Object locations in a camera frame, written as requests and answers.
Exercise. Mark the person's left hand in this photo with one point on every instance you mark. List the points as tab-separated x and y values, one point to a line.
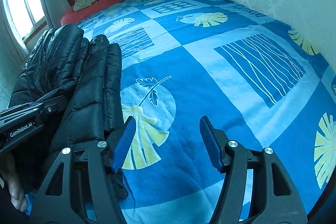
10	177

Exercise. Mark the red pillow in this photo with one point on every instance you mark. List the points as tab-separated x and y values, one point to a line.
92	7

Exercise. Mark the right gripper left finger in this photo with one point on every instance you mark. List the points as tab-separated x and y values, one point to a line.
53	203

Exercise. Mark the black quilted puffer jacket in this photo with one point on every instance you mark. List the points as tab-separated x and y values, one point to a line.
88	72

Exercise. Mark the small cream printed cushion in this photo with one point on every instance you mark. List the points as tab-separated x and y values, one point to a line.
82	4

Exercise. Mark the blue patterned bed sheet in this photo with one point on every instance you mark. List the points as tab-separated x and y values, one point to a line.
256	78

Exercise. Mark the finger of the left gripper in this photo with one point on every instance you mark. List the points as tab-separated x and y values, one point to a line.
53	105

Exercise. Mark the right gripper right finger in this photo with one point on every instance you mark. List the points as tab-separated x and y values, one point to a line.
274	199

